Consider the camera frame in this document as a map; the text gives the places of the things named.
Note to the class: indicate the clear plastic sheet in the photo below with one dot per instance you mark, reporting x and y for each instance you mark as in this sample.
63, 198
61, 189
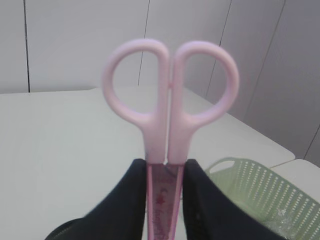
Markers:
300, 227

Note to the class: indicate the green plastic woven basket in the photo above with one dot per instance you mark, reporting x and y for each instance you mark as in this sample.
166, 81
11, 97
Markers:
258, 190

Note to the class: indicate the pink capped scissors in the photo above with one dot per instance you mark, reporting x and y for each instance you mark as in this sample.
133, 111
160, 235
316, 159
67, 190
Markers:
168, 130

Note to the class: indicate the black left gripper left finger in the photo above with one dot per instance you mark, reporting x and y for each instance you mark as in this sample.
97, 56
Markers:
119, 216

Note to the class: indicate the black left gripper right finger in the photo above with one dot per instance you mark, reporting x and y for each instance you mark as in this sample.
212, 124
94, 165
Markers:
210, 215

